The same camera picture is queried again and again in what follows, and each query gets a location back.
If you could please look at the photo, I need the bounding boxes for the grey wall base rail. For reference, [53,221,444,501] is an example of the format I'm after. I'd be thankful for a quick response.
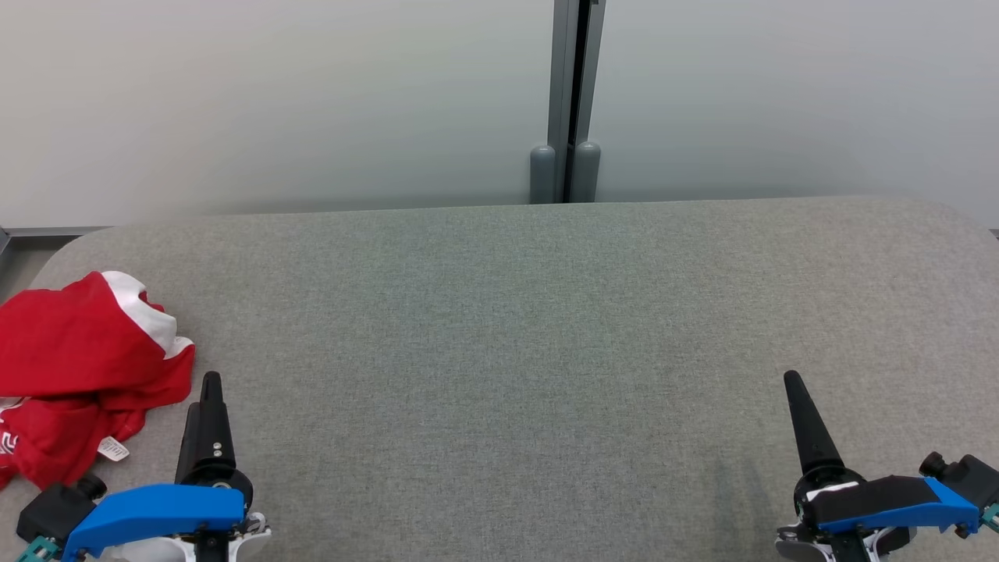
[0,226,114,254]

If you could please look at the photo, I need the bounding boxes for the black left cable green plug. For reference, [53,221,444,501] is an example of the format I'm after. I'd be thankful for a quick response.
[11,536,62,562]

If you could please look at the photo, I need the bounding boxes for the grey cylindrical post foot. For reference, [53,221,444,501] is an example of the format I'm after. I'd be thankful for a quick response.
[572,141,602,204]
[530,144,556,205]

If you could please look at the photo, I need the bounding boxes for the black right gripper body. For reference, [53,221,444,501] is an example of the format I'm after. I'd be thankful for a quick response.
[795,465,942,526]

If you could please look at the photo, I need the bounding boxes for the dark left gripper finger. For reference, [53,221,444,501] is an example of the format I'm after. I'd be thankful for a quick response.
[204,372,239,478]
[175,372,212,482]

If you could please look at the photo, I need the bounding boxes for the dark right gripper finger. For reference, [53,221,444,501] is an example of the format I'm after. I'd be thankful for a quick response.
[783,371,830,478]
[791,371,853,471]

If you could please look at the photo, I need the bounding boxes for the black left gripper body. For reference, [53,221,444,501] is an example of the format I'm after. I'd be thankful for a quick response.
[178,466,255,513]

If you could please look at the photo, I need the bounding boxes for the blue right camera bracket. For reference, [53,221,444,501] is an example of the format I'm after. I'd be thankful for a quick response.
[816,476,981,539]

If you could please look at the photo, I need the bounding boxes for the red shorts with white stripe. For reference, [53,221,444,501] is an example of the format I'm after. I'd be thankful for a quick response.
[0,271,196,407]

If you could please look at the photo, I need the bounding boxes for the blue camera bracket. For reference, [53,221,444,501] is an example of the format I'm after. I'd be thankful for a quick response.
[61,483,246,561]
[816,476,981,539]

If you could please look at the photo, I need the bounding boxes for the grey partition post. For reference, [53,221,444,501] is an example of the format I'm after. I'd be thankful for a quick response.
[546,0,607,204]

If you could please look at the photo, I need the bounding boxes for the blue left camera bracket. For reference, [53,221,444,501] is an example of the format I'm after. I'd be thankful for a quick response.
[61,483,246,561]

